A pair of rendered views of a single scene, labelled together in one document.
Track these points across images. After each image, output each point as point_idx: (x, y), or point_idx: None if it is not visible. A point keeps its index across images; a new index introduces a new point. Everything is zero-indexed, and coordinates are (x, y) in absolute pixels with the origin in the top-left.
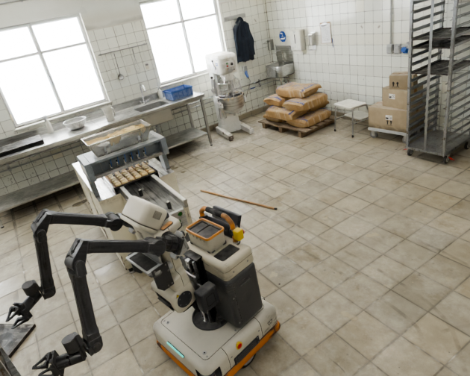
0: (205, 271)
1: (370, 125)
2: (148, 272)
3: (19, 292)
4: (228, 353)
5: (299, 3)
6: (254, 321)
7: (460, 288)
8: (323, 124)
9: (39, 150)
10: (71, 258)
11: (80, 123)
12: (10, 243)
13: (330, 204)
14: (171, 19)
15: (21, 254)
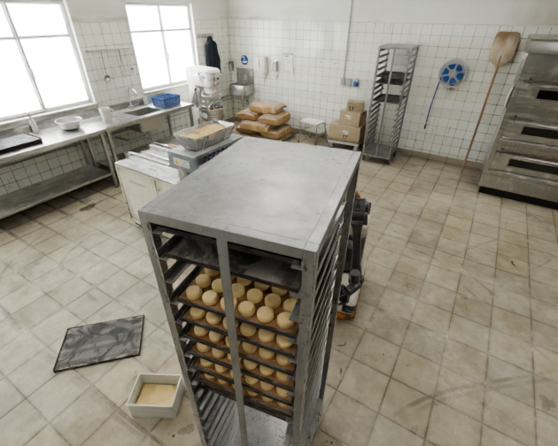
0: None
1: (329, 138)
2: (341, 231)
3: (91, 293)
4: (359, 289)
5: (264, 33)
6: (361, 267)
7: (442, 234)
8: (289, 136)
9: (41, 149)
10: (360, 211)
11: (79, 123)
12: (27, 253)
13: None
14: (152, 26)
15: (56, 261)
